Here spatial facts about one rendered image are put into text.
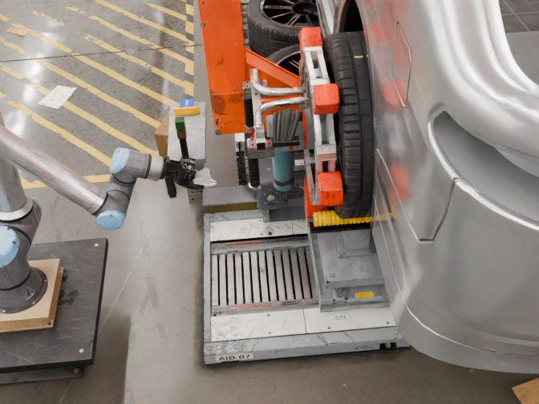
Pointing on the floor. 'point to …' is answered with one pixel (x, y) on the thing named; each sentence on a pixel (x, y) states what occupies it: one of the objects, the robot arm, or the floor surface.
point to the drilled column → (196, 189)
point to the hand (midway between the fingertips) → (212, 183)
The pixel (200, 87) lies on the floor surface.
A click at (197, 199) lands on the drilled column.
